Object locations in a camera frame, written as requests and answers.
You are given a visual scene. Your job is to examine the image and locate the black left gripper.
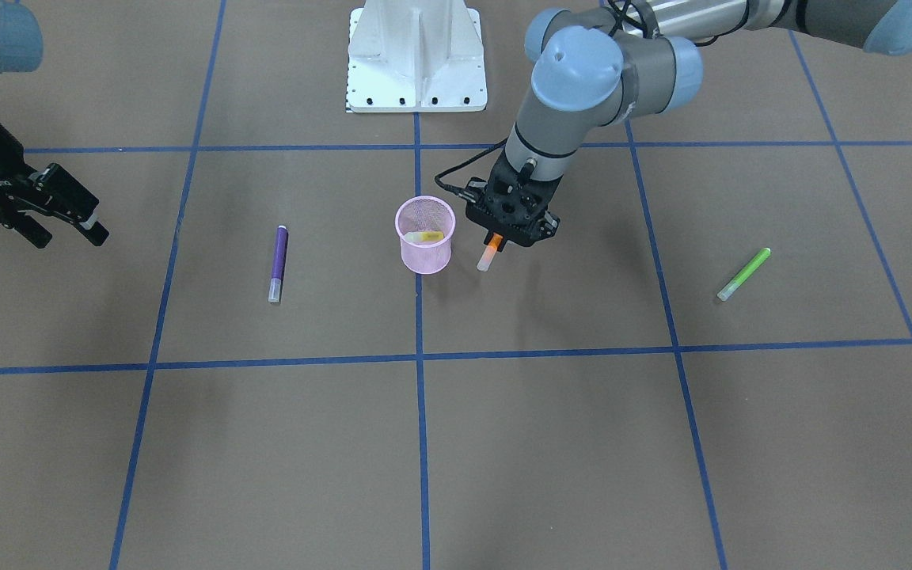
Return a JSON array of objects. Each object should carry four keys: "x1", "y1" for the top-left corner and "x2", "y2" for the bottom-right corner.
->
[{"x1": 465, "y1": 152, "x2": 561, "y2": 250}]

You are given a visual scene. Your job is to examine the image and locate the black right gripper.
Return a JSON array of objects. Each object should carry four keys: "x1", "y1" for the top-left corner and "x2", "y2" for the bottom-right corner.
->
[{"x1": 0, "y1": 123, "x2": 109, "y2": 249}]

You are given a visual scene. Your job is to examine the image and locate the orange marker pen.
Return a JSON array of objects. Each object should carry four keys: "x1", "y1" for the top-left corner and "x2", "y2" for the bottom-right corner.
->
[{"x1": 477, "y1": 232, "x2": 500, "y2": 273}]

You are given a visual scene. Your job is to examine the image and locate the yellow marker pen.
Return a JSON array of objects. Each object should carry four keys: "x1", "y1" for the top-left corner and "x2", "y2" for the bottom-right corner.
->
[{"x1": 402, "y1": 230, "x2": 446, "y2": 245}]

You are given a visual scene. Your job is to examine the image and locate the purple marker pen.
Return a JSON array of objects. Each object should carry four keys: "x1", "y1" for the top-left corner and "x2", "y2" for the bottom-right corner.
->
[{"x1": 268, "y1": 225, "x2": 289, "y2": 304}]

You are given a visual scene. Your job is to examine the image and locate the green marker pen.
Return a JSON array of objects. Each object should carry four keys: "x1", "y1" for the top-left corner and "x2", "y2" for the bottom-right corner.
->
[{"x1": 716, "y1": 248, "x2": 772, "y2": 302}]

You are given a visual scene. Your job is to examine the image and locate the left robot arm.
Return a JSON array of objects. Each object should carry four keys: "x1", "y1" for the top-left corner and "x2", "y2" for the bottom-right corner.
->
[{"x1": 458, "y1": 1, "x2": 912, "y2": 253}]

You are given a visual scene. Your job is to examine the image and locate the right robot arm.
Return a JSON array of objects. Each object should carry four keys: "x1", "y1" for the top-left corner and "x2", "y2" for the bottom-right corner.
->
[{"x1": 0, "y1": 1, "x2": 109, "y2": 249}]

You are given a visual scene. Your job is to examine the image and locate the pink mesh pen holder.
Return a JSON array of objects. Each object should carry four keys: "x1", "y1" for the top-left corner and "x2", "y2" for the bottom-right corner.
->
[{"x1": 394, "y1": 196, "x2": 456, "y2": 275}]

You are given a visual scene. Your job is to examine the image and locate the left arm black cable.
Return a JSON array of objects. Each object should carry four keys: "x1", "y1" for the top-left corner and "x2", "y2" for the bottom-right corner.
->
[{"x1": 434, "y1": 139, "x2": 509, "y2": 199}]

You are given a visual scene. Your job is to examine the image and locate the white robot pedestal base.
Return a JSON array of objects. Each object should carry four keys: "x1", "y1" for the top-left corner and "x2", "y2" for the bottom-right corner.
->
[{"x1": 345, "y1": 1, "x2": 488, "y2": 113}]

